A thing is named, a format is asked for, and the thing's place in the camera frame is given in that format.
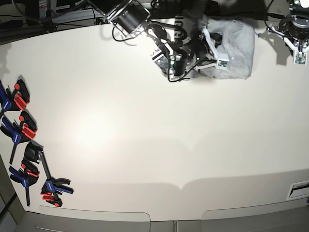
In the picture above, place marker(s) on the white label sticker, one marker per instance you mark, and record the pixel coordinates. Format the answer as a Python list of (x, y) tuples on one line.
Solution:
[(298, 190)]

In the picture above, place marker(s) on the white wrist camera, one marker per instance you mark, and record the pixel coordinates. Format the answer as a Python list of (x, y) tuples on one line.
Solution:
[(300, 58), (222, 61)]

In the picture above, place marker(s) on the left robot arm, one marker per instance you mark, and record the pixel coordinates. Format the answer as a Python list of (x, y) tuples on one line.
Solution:
[(294, 27)]

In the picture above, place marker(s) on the top blue red bar clamp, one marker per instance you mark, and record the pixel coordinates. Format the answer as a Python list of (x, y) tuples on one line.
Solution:
[(16, 100)]

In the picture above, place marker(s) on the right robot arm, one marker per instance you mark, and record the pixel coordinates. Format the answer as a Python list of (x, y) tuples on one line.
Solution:
[(173, 51)]

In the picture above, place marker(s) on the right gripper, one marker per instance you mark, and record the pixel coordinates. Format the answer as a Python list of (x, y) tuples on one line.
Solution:
[(205, 49)]

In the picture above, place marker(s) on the aluminium rail with cables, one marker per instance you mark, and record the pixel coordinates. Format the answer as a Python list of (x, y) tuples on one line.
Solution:
[(92, 10)]

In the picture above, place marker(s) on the long blue red bar clamp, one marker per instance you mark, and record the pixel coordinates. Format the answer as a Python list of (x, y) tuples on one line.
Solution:
[(53, 187)]

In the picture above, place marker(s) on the grey T-shirt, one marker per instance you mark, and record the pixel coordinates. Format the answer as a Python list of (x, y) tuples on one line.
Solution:
[(237, 42)]

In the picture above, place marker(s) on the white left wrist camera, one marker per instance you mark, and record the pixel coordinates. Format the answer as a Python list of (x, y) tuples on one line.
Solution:
[(300, 58)]

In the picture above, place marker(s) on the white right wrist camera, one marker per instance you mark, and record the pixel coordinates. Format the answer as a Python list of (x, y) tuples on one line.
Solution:
[(222, 61)]

